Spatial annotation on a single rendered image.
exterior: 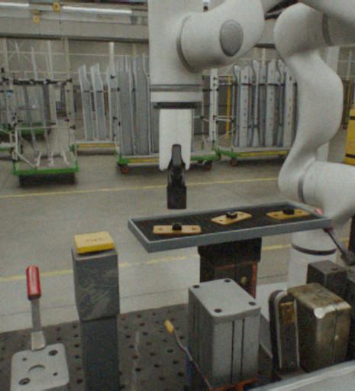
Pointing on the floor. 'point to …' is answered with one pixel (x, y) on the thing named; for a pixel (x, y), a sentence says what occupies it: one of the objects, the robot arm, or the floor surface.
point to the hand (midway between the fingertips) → (176, 196)
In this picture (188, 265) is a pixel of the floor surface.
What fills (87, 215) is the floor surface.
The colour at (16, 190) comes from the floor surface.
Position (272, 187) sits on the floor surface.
